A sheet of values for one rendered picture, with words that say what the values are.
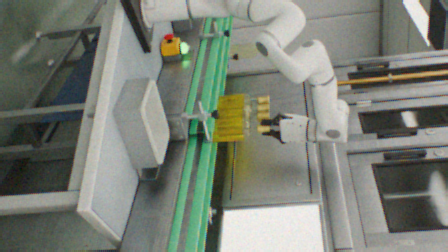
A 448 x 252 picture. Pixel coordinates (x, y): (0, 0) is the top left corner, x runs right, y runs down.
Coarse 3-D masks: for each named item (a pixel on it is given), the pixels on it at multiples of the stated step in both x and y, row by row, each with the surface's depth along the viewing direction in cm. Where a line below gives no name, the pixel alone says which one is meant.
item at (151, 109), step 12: (144, 96) 140; (156, 96) 151; (144, 108) 136; (156, 108) 154; (144, 120) 137; (156, 120) 157; (156, 132) 159; (168, 132) 159; (156, 144) 155; (156, 156) 145
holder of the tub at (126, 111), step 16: (128, 80) 149; (144, 80) 148; (128, 96) 141; (112, 112) 136; (128, 112) 136; (128, 128) 140; (144, 128) 139; (128, 144) 143; (144, 144) 143; (144, 160) 147; (144, 176) 153
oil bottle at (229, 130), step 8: (240, 120) 176; (216, 128) 174; (224, 128) 173; (232, 128) 173; (240, 128) 172; (248, 128) 173; (216, 136) 175; (224, 136) 174; (232, 136) 174; (240, 136) 174; (248, 136) 174
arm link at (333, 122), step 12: (324, 84) 148; (336, 84) 150; (312, 96) 153; (324, 96) 150; (336, 96) 150; (324, 108) 150; (336, 108) 150; (324, 120) 152; (336, 120) 151; (324, 132) 156; (336, 132) 154
